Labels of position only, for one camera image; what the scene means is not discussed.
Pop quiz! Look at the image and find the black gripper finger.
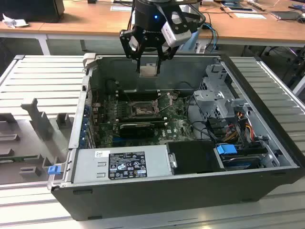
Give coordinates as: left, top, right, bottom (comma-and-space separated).
119, 29, 145, 74
156, 44, 179, 76

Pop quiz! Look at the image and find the silver square CPU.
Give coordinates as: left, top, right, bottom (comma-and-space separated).
139, 65, 159, 77

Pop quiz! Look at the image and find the metal socket cover frame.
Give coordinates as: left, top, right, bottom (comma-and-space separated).
154, 92, 176, 115

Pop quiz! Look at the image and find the CPU socket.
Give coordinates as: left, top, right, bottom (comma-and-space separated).
128, 100, 160, 118

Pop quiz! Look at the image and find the blue expansion slot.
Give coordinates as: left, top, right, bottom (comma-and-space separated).
112, 136, 134, 144

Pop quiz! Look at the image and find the white paper sheet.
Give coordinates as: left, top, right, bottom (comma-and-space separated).
110, 5, 134, 12
234, 12, 268, 20

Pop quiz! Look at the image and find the wooden desk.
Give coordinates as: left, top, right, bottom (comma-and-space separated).
39, 0, 305, 57
0, 0, 67, 57

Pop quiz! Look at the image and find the white power strip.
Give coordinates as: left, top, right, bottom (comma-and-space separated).
194, 42, 207, 53

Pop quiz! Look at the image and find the green motherboard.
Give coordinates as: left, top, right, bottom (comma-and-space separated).
91, 92, 210, 148

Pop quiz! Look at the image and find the silver metal drive cage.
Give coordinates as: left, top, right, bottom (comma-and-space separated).
193, 63, 250, 121

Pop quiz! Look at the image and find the black graphics card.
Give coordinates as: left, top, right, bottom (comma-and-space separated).
118, 122, 155, 138

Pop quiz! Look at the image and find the dark tablet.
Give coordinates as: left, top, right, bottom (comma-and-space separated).
226, 6, 257, 13

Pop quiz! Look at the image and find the black box on desk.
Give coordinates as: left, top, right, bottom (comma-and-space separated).
0, 0, 65, 24

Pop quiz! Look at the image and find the black plastic shroud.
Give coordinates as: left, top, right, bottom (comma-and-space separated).
165, 140, 226, 175

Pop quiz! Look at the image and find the blue disk carrier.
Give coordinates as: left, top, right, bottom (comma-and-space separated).
216, 144, 238, 158

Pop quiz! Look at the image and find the crumpled white paper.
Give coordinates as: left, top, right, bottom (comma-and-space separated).
1, 13, 30, 29

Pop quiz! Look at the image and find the silver power supply unit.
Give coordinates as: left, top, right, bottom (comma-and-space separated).
72, 146, 173, 185

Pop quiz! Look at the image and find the hard disk drive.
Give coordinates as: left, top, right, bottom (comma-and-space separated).
220, 154, 262, 170

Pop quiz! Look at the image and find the grey notebook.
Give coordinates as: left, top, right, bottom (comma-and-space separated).
271, 10, 301, 21

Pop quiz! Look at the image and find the black open PC case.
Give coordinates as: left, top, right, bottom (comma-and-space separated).
47, 52, 305, 221

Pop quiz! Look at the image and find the grey parts rack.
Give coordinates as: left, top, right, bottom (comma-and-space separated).
0, 97, 73, 186

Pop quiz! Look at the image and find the blue case latch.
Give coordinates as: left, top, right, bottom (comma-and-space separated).
47, 165, 60, 177

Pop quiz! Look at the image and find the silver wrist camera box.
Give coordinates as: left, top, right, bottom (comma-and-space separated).
161, 10, 193, 46

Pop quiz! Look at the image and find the blue cable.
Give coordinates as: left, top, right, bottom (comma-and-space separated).
203, 22, 219, 51

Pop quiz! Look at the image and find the yellow red wire bundle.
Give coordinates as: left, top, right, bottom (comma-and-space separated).
224, 116, 254, 143

